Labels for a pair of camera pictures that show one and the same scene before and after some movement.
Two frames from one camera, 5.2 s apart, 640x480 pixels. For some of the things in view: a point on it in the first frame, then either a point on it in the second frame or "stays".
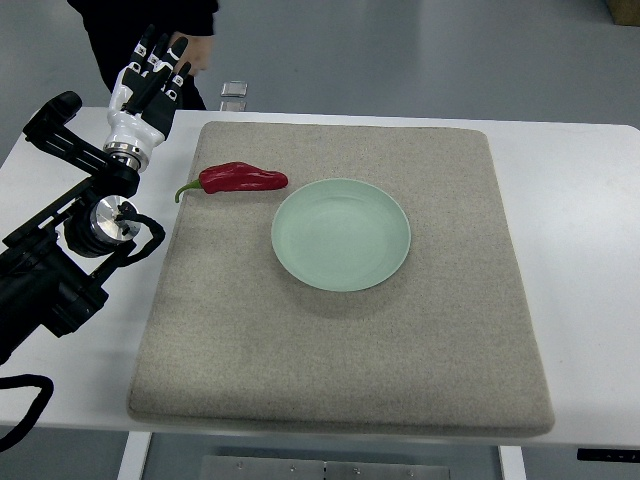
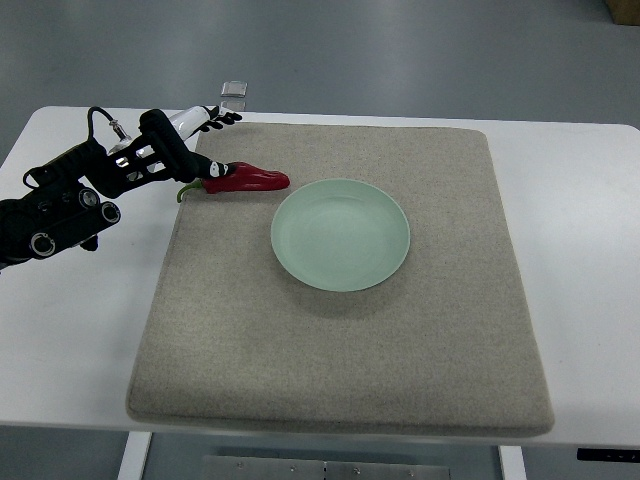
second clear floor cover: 236,106 stays
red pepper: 235,177 stays
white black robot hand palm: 139,112 to 187,121
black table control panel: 609,455 stays
